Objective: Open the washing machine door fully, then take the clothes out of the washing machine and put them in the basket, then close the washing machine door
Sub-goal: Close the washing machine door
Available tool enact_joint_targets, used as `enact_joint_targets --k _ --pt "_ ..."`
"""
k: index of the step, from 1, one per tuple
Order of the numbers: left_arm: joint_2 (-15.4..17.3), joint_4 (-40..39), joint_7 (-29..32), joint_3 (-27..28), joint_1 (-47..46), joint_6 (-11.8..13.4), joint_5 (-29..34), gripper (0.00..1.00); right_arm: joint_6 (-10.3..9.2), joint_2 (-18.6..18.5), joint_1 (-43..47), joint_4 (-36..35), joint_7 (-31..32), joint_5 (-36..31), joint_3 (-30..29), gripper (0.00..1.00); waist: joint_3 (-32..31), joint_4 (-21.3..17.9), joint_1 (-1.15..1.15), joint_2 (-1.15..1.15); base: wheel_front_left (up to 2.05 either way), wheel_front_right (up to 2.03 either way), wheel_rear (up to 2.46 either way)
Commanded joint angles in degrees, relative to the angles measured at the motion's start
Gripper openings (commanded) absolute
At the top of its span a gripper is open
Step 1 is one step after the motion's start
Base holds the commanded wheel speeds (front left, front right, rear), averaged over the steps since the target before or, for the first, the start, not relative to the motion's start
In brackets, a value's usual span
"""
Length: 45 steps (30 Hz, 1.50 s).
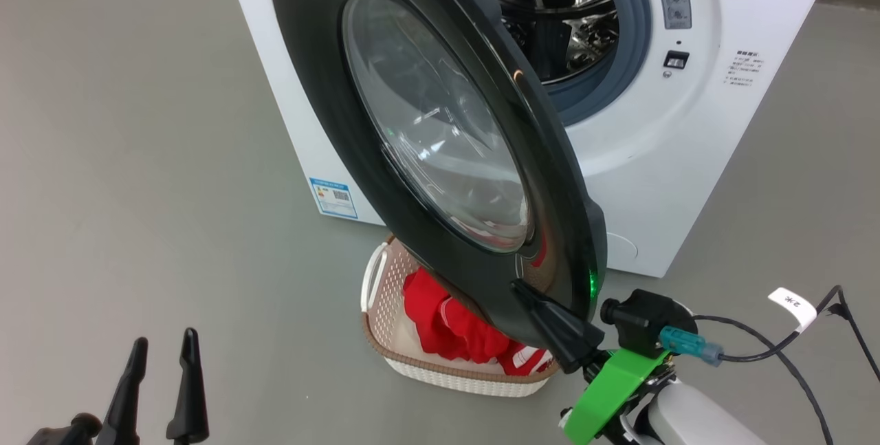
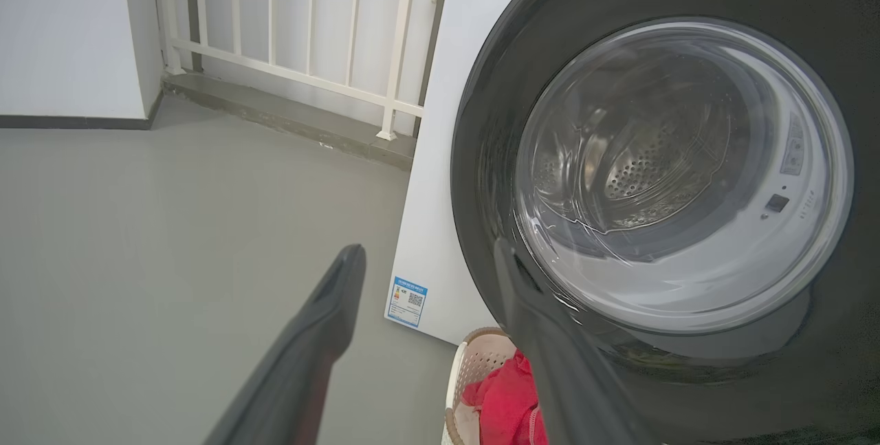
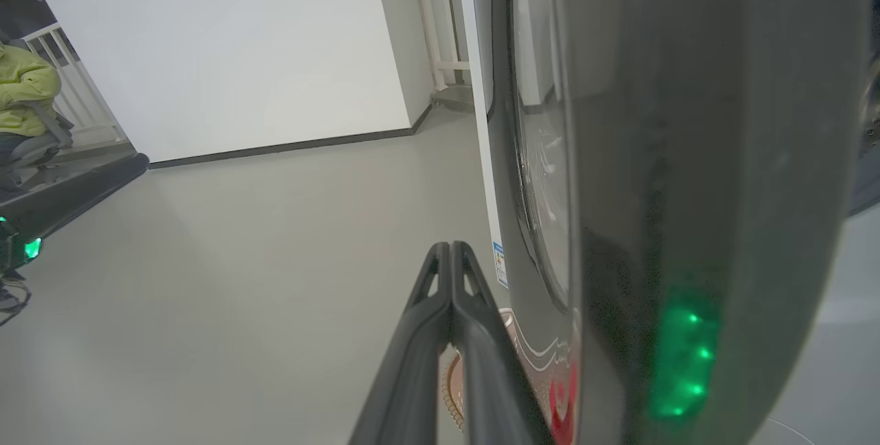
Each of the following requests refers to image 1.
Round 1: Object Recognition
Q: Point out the white washing machine body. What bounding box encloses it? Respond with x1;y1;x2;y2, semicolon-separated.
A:
220;0;843;279

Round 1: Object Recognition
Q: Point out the red garment with white trim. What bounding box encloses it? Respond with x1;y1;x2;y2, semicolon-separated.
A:
402;266;554;377

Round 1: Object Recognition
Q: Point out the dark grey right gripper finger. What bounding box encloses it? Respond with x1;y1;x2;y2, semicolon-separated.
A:
512;280;606;373

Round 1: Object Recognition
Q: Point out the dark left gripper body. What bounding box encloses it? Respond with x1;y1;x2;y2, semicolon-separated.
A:
26;413;104;445

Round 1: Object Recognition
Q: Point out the cream perforated laundry basket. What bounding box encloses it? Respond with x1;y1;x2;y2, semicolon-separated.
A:
360;235;559;398

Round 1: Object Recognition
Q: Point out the round white filter cover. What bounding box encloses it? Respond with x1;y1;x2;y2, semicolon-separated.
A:
605;232;639;270

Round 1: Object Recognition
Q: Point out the dark round glass washer door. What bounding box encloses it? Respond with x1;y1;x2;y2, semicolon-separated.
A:
267;0;608;349

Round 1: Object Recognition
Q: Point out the blue energy label sticker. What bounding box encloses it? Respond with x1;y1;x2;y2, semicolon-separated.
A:
309;177;359;219

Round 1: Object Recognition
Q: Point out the grey rubber door gasket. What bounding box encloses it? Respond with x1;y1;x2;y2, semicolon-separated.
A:
543;0;652;128

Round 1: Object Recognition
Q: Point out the steel perforated washer drum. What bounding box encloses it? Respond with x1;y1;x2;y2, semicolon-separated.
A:
454;0;619;85

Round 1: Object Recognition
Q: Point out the white cable tag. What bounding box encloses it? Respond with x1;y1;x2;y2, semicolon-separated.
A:
768;287;817;332

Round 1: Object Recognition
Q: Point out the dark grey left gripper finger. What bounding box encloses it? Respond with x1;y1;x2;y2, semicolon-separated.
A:
165;327;210;445
96;337;149;445

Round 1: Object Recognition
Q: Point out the blue cable connector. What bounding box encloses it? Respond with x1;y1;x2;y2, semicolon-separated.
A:
659;326;724;367

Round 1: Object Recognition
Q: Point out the thin black cable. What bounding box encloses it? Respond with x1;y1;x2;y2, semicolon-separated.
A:
693;316;834;445
720;285;880;380

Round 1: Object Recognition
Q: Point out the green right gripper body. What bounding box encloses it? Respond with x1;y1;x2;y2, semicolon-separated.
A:
564;347;671;445

